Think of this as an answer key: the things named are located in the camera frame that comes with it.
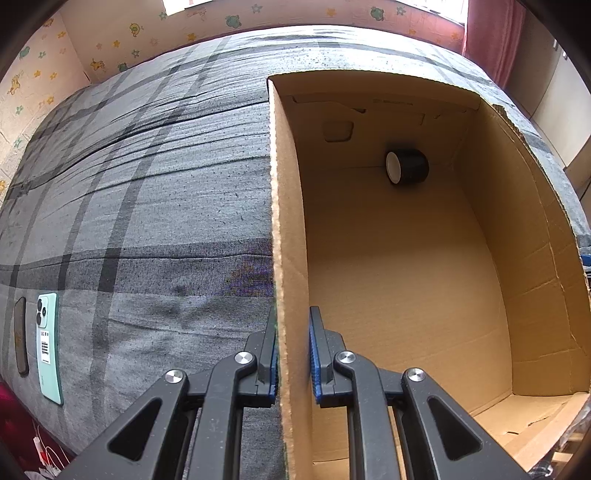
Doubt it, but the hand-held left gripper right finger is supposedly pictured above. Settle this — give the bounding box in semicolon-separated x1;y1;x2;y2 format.
308;305;532;480

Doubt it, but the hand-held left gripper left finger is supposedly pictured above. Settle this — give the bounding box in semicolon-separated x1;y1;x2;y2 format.
55;318;280;480

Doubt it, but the cardboard box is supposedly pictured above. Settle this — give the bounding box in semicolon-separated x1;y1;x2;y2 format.
267;70;591;480

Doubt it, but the black cylinder with white end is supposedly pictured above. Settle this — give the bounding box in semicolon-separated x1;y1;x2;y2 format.
385;148;430;187

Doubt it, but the mint green smartphone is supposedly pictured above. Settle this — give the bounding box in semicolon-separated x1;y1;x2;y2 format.
36;292;64;407

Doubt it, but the grey plaid bed sheet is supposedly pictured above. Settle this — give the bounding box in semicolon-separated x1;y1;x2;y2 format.
0;25;589;480

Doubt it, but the black smartphone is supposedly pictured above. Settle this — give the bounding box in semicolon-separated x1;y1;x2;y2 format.
13;296;30;377

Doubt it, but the dark red cloth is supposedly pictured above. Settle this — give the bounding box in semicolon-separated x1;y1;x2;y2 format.
0;383;70;480

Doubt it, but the beige wardrobe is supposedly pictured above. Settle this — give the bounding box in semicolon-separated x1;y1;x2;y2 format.
508;14;591;204

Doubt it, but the pink curtain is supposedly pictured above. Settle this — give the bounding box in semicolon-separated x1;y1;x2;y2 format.
462;0;527;90

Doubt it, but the window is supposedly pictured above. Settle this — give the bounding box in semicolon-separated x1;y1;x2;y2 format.
161;0;469;23

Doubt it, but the white charging cable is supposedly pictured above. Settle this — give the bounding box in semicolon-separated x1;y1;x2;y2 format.
32;425;70;472

